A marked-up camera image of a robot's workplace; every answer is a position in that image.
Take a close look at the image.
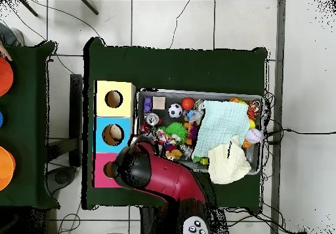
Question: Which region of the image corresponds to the white baseball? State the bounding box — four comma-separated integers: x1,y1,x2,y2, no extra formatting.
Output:
244,128,263,144

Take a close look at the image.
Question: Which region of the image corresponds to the black metal leg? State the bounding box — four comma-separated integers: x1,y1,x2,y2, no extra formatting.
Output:
19,0,39,17
79,0,99,16

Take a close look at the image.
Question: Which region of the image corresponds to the wooden box with three holes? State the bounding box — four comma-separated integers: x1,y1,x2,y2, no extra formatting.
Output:
93,80,137,188

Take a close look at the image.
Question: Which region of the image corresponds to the person's foot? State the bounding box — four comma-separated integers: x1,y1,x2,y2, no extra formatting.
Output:
0,22,26,47

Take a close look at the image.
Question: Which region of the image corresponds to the clear mesh bin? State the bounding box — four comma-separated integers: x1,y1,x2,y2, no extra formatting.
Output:
132,88,264,176

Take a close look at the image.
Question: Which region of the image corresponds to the green spiky ball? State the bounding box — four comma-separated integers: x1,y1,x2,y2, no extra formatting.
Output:
164,122,188,143

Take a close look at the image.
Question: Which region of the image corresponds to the purple plastic toy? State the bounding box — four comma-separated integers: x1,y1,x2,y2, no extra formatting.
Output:
143,96,153,113

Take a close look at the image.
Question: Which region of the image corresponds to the crushed silver can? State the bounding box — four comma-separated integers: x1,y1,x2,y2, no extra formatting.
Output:
144,112,161,126

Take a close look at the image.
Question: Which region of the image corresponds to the person's hand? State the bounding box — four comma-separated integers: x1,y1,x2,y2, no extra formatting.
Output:
0,43,13,62

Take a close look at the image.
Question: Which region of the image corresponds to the wooden cube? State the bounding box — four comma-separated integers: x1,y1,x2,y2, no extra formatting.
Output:
152,96,167,110

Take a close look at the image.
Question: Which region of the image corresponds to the orange round disc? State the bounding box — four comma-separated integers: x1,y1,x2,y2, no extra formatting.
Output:
0,146,16,191

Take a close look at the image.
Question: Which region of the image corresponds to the brown plush toy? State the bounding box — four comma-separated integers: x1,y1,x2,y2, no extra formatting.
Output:
165,148,183,161

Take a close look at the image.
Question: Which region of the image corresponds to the black and white soccer ball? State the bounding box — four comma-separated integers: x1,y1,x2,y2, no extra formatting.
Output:
167,102,183,119

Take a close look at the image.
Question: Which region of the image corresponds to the cream yellow cloth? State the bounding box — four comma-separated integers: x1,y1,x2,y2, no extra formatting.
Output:
207,134,252,185

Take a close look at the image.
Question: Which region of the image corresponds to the side table with green cloth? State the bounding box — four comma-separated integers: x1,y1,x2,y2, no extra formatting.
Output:
0,41,60,209

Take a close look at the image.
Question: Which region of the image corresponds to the mint green cloth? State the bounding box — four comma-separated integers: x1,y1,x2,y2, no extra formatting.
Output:
191,100,250,159

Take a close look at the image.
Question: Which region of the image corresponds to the orange red ball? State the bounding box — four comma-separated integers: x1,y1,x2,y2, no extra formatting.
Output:
181,97,195,111

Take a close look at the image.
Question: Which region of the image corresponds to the red-orange round disc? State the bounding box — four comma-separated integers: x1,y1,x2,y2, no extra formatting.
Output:
0,57,14,97

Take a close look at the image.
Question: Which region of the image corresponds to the thin black floor cable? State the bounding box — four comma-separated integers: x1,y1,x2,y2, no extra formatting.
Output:
169,0,190,49

